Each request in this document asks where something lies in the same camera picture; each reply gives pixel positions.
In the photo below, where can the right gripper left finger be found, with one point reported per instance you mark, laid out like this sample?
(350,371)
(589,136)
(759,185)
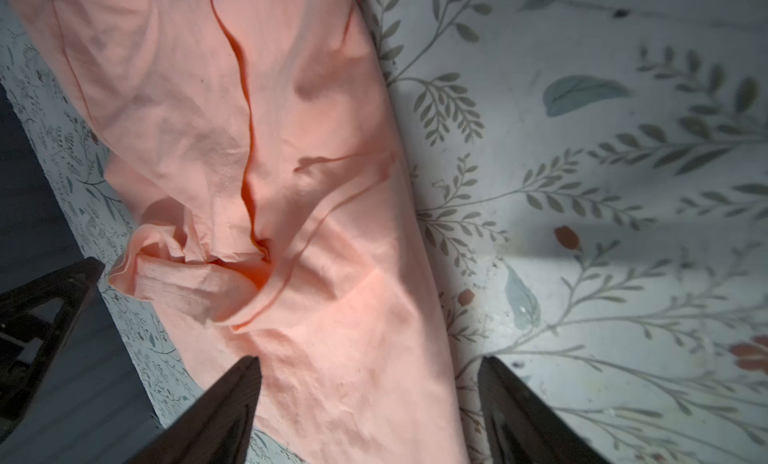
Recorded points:
(217,427)

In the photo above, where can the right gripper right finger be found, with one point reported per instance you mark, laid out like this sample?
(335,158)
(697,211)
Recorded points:
(520,427)

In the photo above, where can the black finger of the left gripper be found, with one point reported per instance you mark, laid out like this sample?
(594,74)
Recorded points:
(36,321)

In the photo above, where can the peach orange t-shirt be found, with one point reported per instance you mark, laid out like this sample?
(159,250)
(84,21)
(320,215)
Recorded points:
(254,143)

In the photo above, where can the floral patterned table mat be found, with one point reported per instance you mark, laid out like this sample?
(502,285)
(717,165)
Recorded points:
(589,180)

